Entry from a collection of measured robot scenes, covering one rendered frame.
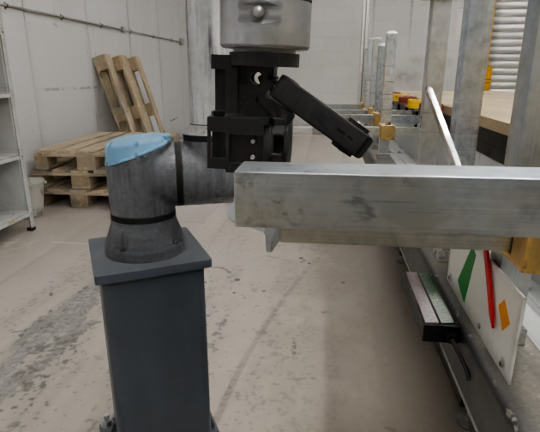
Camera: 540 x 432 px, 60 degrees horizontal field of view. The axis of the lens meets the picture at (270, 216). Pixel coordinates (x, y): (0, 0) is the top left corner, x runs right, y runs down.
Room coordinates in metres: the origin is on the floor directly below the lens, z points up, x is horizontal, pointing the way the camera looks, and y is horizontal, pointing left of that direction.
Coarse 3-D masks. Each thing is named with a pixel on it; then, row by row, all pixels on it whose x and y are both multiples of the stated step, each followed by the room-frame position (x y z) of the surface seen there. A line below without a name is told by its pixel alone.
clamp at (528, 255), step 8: (512, 240) 0.45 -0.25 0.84; (520, 240) 0.43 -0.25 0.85; (528, 240) 0.42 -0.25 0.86; (536, 240) 0.42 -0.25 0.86; (512, 248) 0.45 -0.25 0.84; (520, 248) 0.43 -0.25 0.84; (528, 248) 0.42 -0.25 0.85; (536, 248) 0.42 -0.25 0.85; (512, 256) 0.45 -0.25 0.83; (520, 256) 0.43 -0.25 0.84; (528, 256) 0.42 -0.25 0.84; (536, 256) 0.42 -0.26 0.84; (520, 264) 0.43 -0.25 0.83; (528, 264) 0.42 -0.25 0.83; (536, 264) 0.42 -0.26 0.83; (528, 272) 0.42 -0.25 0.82; (536, 272) 0.42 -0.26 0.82
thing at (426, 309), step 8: (408, 272) 0.69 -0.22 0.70; (416, 280) 0.66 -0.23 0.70; (416, 288) 0.63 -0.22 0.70; (416, 296) 0.61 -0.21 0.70; (424, 296) 0.61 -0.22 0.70; (424, 304) 0.58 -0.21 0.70; (424, 312) 0.56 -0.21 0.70; (432, 312) 0.56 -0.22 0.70; (424, 320) 0.54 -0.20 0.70; (432, 320) 0.54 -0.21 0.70
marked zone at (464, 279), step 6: (474, 252) 0.56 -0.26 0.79; (468, 258) 0.58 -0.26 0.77; (474, 258) 0.56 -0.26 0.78; (468, 264) 0.57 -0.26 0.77; (462, 270) 0.60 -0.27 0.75; (468, 270) 0.57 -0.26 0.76; (462, 276) 0.59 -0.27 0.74; (468, 276) 0.57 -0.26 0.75; (462, 282) 0.59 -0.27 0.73; (468, 282) 0.57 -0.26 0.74; (462, 288) 0.59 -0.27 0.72; (462, 294) 0.58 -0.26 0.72
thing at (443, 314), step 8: (424, 280) 0.66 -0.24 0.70; (432, 280) 0.66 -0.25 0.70; (432, 288) 0.63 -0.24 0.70; (432, 296) 0.61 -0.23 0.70; (440, 296) 0.61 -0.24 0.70; (440, 304) 0.58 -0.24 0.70; (440, 312) 0.56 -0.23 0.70; (448, 312) 0.56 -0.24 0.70; (440, 320) 0.54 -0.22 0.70; (448, 320) 0.54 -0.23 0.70
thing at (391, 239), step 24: (288, 240) 0.48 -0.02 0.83; (312, 240) 0.48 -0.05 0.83; (336, 240) 0.47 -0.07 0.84; (360, 240) 0.47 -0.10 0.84; (384, 240) 0.47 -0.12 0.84; (408, 240) 0.47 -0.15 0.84; (432, 240) 0.46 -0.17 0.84; (456, 240) 0.46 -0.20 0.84; (480, 240) 0.46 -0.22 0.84; (504, 240) 0.45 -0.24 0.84
